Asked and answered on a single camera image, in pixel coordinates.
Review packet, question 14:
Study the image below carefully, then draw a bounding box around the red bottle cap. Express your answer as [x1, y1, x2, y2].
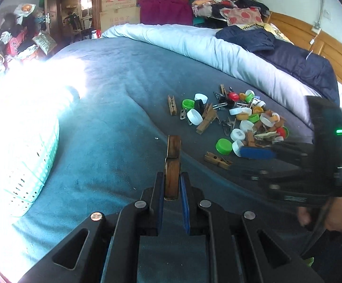
[228, 92, 240, 102]

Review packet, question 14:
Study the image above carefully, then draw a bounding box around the lone wooden clothespin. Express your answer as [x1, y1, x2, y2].
[167, 95, 177, 116]

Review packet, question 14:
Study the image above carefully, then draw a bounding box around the dark wooden clothespin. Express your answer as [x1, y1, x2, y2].
[164, 135, 181, 201]

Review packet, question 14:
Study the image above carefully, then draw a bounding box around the light blue perforated basket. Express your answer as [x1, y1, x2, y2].
[0, 86, 59, 216]

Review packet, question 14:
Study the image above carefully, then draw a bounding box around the navy padded jacket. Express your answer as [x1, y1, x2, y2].
[216, 26, 340, 105]

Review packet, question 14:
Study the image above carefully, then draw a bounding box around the wooden headboard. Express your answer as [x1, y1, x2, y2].
[266, 12, 342, 84]

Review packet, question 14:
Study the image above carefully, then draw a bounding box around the light blue duvet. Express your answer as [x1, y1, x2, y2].
[101, 23, 342, 166]

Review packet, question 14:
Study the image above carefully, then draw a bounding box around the person's right hand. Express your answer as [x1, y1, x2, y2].
[297, 197, 342, 232]

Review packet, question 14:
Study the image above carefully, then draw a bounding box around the dark blue bed sheet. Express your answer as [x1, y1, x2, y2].
[6, 38, 310, 280]

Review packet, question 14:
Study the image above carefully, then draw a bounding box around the red floral pillow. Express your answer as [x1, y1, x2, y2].
[220, 8, 263, 26]

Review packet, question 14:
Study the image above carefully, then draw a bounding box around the magenta cloth pile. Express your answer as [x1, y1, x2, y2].
[138, 0, 194, 26]

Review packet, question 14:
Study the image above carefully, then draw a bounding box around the bottom plain cardboard box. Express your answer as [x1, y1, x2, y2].
[100, 6, 140, 32]

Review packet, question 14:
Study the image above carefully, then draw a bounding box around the green cap near clothespin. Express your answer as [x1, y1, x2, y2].
[182, 99, 194, 111]

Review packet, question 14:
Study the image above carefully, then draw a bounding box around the large brown wooden clothespin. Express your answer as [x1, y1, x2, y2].
[196, 104, 218, 135]

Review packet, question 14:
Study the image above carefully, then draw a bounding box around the large green bottle cap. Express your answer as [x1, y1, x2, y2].
[215, 138, 232, 155]

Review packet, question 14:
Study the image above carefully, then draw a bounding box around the wooden room door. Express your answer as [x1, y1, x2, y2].
[45, 0, 60, 39]

